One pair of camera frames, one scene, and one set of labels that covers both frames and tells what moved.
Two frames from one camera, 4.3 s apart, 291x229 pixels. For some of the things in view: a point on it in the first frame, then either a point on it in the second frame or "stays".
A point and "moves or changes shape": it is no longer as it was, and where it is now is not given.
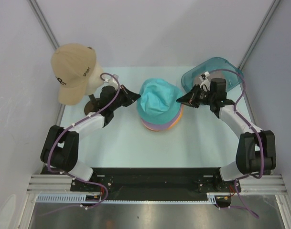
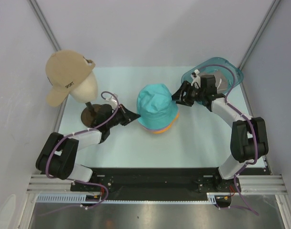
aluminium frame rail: (250, 183) stays
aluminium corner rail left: (44, 23) stays
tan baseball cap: (73, 65) moves or changes shape
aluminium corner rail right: (259, 33) stays
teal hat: (158, 103) moves or changes shape
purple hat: (164, 126) → (157, 130)
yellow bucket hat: (179, 118) → (167, 128)
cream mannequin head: (95, 81) → (86, 91)
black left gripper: (130, 97) → (127, 116)
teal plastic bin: (217, 67) stays
